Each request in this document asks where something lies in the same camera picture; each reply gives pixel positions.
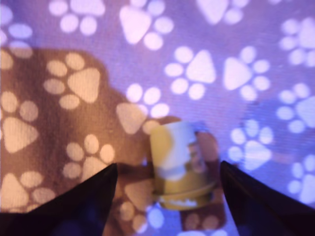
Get grey paw print cloth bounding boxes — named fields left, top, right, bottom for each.
left=0, top=0, right=315, bottom=236

